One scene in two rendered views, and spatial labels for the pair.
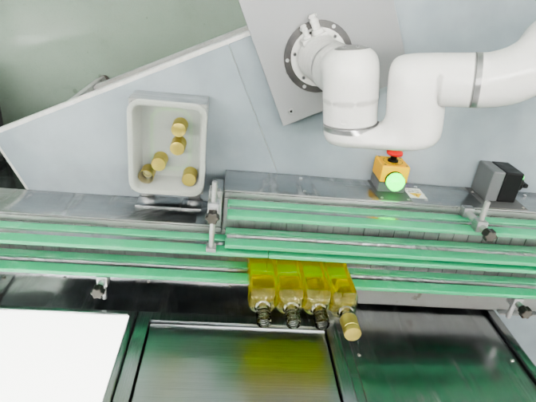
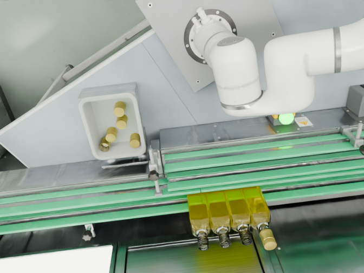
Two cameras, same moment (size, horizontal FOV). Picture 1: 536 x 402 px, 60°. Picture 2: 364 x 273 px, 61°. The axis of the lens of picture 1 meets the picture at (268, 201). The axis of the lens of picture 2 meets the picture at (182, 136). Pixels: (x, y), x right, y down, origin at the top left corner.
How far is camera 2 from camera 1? 18 cm
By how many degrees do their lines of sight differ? 8
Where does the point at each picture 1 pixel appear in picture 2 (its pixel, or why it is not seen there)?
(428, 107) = (300, 80)
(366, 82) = (246, 68)
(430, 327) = (329, 215)
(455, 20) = not seen: outside the picture
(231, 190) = (165, 148)
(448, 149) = (324, 82)
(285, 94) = (191, 70)
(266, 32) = (167, 28)
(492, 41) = not seen: outside the picture
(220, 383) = not seen: outside the picture
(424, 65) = (291, 47)
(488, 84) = (348, 56)
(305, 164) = (216, 115)
